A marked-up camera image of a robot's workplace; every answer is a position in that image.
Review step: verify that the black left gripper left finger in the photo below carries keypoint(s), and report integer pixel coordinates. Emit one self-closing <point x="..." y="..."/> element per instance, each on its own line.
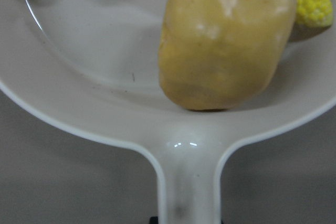
<point x="154" y="220"/>

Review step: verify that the brown potato toy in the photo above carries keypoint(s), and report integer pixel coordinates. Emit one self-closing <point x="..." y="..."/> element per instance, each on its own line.
<point x="216" y="54"/>

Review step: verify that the beige plastic dustpan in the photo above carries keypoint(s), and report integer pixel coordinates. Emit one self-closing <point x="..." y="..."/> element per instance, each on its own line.
<point x="89" y="67"/>

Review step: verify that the yellow corn cob toy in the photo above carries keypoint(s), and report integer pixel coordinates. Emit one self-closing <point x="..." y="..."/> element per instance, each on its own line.
<point x="314" y="13"/>

